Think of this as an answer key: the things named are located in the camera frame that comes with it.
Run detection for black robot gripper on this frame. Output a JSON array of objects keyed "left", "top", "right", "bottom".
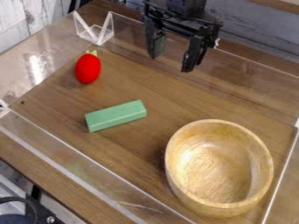
[{"left": 144, "top": 0, "right": 224, "bottom": 73}]

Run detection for green rectangular block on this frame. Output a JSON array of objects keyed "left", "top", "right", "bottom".
[{"left": 84, "top": 100, "right": 147, "bottom": 132}]

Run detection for clear acrylic tray walls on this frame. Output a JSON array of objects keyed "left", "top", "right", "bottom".
[{"left": 0, "top": 10, "right": 299, "bottom": 224}]

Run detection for black metal bracket with bolt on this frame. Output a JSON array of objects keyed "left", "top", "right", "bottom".
[{"left": 24, "top": 195, "right": 65, "bottom": 224}]

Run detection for black cable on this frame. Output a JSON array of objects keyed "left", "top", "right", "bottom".
[{"left": 0, "top": 196, "right": 40, "bottom": 224}]

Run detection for clear acrylic corner bracket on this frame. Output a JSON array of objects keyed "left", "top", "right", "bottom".
[{"left": 72, "top": 11, "right": 115, "bottom": 46}]

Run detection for red plush strawberry toy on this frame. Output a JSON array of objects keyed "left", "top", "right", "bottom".
[{"left": 75, "top": 50, "right": 101, "bottom": 84}]

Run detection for wooden bowl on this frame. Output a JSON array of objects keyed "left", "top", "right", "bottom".
[{"left": 164, "top": 119, "right": 275, "bottom": 218}]

